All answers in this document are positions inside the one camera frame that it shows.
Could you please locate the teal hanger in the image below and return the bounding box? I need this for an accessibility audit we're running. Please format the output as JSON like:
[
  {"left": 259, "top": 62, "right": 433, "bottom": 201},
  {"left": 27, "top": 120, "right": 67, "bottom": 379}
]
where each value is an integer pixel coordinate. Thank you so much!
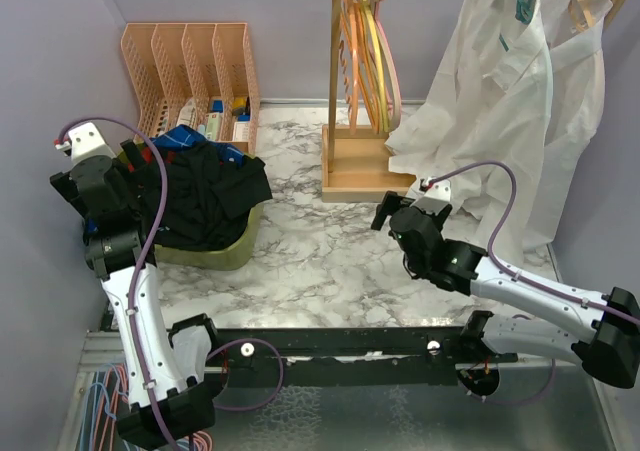
[{"left": 498, "top": 0, "right": 538, "bottom": 52}]

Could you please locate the olive green laundry basket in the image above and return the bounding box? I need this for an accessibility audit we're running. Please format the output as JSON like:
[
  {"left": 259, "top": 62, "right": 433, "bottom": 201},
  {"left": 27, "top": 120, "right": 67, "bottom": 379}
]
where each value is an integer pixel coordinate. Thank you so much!
[{"left": 155, "top": 204, "right": 264, "bottom": 271}]

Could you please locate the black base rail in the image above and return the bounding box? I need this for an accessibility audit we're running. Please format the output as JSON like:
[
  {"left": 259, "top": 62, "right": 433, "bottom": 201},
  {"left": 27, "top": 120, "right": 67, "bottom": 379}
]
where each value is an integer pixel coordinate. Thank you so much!
[{"left": 205, "top": 326, "right": 517, "bottom": 389}]

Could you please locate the pile of wire hangers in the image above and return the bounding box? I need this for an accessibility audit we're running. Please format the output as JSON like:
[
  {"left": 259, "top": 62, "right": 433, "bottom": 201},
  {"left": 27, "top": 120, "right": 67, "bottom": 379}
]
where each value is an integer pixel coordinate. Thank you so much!
[{"left": 79, "top": 363, "right": 214, "bottom": 451}]

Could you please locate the tan hanger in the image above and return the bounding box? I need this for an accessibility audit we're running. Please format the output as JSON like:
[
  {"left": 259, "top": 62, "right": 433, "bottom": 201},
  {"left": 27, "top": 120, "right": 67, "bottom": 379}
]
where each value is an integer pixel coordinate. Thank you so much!
[{"left": 568, "top": 0, "right": 597, "bottom": 32}]

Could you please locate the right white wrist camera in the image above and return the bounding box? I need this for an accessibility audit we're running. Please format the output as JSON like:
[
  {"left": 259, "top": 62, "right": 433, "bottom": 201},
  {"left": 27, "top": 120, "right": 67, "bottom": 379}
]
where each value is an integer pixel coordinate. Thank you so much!
[{"left": 405, "top": 177, "right": 452, "bottom": 214}]

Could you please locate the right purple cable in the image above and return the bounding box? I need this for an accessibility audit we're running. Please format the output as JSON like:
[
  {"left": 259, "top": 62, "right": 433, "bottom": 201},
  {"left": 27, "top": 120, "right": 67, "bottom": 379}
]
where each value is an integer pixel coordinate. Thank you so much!
[{"left": 429, "top": 161, "right": 640, "bottom": 322}]

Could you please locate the left white shirt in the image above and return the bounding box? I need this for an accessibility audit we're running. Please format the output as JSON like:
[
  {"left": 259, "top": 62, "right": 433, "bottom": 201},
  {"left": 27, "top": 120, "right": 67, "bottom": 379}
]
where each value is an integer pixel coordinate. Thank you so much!
[{"left": 384, "top": 0, "right": 556, "bottom": 220}]

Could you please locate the yellow hanger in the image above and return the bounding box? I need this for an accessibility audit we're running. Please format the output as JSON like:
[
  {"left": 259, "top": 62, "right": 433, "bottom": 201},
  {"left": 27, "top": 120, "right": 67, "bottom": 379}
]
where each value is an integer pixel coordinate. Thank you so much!
[{"left": 362, "top": 0, "right": 391, "bottom": 134}]

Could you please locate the right white shirt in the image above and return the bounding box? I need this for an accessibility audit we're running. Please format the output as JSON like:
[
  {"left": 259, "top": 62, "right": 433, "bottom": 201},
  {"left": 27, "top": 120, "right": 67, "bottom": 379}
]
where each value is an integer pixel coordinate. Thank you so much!
[{"left": 494, "top": 0, "right": 612, "bottom": 262}]

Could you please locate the pink hanger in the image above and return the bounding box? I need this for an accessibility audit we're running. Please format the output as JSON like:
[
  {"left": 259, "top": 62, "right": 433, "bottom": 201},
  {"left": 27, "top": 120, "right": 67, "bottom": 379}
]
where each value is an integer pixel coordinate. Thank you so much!
[{"left": 368, "top": 0, "right": 401, "bottom": 133}]

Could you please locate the red black plaid shirt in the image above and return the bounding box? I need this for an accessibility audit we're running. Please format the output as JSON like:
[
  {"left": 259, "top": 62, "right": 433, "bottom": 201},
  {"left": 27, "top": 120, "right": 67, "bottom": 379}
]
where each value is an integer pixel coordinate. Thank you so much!
[{"left": 137, "top": 147, "right": 152, "bottom": 171}]

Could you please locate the yellow grey blue item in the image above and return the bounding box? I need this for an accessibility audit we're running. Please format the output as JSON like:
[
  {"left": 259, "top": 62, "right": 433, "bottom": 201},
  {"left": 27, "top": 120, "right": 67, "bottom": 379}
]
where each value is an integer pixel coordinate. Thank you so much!
[{"left": 232, "top": 96, "right": 251, "bottom": 122}]

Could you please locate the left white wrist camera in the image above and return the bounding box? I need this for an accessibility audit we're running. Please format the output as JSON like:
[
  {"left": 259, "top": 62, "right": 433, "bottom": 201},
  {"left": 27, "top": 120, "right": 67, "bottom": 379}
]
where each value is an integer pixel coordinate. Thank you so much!
[{"left": 54, "top": 122, "right": 116, "bottom": 165}]

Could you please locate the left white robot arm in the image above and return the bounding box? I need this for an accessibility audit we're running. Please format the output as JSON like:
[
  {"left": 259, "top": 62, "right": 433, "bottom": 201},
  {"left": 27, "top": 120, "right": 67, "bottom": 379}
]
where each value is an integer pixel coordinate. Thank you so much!
[{"left": 50, "top": 143, "right": 221, "bottom": 450}]

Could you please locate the wooden clothes rack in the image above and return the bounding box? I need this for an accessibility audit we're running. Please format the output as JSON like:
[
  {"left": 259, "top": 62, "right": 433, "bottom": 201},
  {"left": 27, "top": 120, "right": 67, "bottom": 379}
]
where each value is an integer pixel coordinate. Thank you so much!
[{"left": 321, "top": 0, "right": 626, "bottom": 203}]

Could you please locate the white shirt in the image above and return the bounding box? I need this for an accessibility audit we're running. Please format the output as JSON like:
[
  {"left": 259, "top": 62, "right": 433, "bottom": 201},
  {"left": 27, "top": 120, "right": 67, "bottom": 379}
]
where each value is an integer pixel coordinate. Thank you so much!
[
  {"left": 494, "top": 0, "right": 612, "bottom": 262},
  {"left": 384, "top": 0, "right": 556, "bottom": 220}
]

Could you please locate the orange hanger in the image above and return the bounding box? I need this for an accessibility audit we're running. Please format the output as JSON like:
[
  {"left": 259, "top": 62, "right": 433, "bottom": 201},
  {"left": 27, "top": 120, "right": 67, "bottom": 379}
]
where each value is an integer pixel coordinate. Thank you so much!
[{"left": 338, "top": 0, "right": 380, "bottom": 135}]

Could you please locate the white green box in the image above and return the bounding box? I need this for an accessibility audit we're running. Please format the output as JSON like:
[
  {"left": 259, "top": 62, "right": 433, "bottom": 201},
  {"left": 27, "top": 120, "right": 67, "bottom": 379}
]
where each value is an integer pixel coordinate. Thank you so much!
[{"left": 197, "top": 100, "right": 224, "bottom": 141}]

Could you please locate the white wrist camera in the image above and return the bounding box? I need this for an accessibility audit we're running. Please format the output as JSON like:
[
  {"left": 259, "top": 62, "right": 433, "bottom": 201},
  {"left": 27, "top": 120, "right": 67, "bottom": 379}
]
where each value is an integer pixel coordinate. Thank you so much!
[
  {"left": 405, "top": 177, "right": 452, "bottom": 214},
  {"left": 54, "top": 122, "right": 116, "bottom": 165}
]

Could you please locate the blue plaid shirt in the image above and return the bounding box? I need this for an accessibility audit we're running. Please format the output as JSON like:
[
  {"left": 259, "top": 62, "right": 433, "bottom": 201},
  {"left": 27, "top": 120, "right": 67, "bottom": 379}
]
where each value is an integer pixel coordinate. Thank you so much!
[{"left": 151, "top": 125, "right": 245, "bottom": 167}]

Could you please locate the pink plastic file organizer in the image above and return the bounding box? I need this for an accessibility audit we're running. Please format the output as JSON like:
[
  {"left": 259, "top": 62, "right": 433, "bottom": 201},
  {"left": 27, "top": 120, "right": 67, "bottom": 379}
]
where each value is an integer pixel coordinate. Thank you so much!
[{"left": 121, "top": 22, "right": 260, "bottom": 154}]

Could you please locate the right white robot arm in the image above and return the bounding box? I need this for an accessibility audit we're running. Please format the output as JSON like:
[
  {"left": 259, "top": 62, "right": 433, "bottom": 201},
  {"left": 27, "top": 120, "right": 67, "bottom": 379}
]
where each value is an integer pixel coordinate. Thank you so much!
[{"left": 371, "top": 191, "right": 639, "bottom": 389}]

